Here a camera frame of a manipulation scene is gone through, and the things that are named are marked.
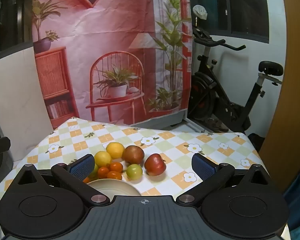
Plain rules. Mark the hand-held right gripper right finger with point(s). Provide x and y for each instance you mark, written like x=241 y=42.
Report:
x=202 y=167

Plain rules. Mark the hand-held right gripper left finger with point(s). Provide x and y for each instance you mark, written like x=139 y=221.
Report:
x=82 y=168

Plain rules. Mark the small orange tangerine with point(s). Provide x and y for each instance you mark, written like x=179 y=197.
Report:
x=116 y=167
x=103 y=172
x=114 y=175
x=86 y=180

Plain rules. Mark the green apple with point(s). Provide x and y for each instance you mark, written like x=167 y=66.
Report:
x=134 y=171
x=95 y=169

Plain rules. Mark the yellow lemon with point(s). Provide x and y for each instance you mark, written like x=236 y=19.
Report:
x=115 y=150
x=103 y=158

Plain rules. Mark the beige round plate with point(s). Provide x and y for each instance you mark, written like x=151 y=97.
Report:
x=115 y=187

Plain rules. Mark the bright red apple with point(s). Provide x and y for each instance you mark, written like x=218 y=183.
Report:
x=155 y=165

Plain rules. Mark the brownish red apple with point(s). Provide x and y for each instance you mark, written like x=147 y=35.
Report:
x=133 y=154

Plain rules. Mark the checkered flower tablecloth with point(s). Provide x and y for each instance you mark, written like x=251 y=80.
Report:
x=165 y=140

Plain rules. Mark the black exercise bike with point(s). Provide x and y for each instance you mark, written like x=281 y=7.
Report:
x=222 y=105

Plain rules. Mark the brown wooden door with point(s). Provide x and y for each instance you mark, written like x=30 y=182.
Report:
x=290 y=105

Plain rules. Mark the printed room backdrop cloth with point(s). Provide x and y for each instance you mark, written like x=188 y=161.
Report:
x=115 y=30

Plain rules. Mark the white plastic cover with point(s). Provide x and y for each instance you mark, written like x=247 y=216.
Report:
x=199 y=12

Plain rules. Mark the dark framed window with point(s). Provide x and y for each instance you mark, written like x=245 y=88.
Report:
x=240 y=10
x=9 y=17

